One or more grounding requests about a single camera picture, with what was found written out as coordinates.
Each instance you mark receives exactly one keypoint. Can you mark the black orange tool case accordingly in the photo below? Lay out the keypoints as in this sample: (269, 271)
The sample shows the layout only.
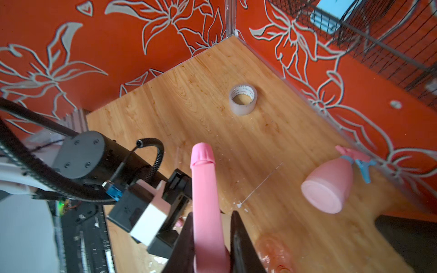
(415, 240)

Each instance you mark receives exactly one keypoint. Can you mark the opaque pink spray bottle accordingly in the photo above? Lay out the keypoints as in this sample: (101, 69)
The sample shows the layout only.
(328, 186)

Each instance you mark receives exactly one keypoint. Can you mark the black wire basket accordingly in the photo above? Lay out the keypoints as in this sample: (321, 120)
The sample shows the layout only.
(395, 39)

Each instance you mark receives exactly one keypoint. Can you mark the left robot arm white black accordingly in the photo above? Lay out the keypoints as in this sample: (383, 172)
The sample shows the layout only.
(91, 167)

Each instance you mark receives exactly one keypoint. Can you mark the clear tape roll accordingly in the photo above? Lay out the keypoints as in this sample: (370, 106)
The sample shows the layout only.
(243, 99)

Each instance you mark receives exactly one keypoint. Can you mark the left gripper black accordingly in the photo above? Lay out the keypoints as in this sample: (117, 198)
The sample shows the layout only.
(178, 193)

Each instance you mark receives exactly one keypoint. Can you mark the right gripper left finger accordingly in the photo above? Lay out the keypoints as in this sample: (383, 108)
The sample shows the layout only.
(183, 255)

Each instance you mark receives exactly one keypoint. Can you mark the pink blue spray nozzle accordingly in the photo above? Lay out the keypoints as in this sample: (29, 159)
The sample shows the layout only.
(362, 160)

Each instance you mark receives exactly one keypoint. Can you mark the light blue box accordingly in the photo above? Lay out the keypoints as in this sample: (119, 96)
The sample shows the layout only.
(328, 14)

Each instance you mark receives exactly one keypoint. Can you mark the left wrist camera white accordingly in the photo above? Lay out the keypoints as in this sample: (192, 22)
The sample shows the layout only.
(141, 211)

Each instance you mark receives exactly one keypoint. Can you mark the transparent pink spray bottle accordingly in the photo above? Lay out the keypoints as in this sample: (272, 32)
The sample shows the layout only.
(274, 255)

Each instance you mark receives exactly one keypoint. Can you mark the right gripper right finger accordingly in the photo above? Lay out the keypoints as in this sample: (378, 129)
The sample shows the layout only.
(244, 258)

